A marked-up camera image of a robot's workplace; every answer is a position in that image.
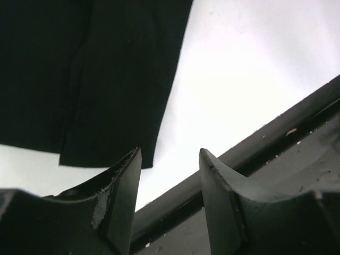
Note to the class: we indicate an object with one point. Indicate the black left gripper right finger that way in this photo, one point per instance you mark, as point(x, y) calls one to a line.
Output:
point(244, 217)

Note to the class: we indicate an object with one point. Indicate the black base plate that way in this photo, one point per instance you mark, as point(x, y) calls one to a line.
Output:
point(295, 152)

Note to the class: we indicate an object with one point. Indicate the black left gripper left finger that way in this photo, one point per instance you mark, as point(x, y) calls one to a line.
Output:
point(94, 217)

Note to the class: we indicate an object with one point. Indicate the black t-shirt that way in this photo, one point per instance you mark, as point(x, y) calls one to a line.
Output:
point(88, 80)

